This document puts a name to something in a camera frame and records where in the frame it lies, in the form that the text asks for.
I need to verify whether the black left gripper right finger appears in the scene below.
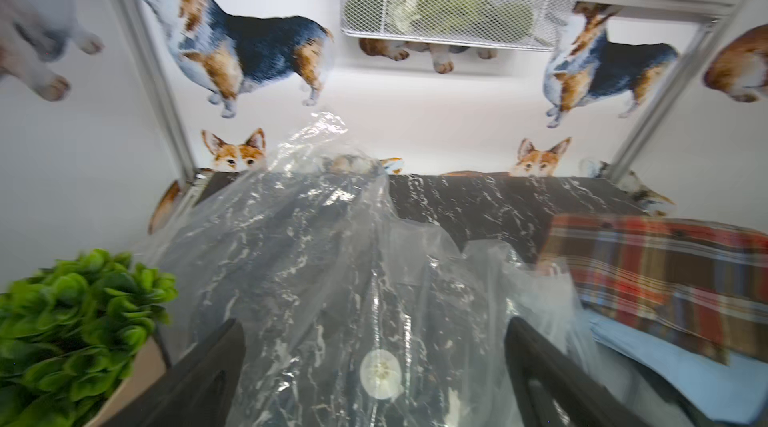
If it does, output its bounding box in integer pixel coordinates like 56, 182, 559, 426
504, 317, 646, 427

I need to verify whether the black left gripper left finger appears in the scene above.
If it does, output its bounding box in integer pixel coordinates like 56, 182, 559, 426
105, 319, 246, 427

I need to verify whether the aluminium left frame post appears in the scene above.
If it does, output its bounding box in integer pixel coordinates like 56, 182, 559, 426
115, 0, 196, 183

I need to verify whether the multicolour tartan plaid shirt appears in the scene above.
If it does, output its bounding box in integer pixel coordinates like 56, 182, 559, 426
538, 214, 767, 364

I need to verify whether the light blue shirt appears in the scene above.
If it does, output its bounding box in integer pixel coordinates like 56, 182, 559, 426
587, 311, 768, 425

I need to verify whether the clear plastic vacuum bag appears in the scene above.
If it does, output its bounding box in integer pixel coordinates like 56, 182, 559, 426
142, 112, 598, 426

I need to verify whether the green plant in beige pot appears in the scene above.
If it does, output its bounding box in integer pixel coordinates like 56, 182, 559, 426
1, 249, 178, 426

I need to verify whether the aluminium frame post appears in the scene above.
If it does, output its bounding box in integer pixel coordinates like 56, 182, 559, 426
115, 0, 196, 183
606, 0, 748, 183

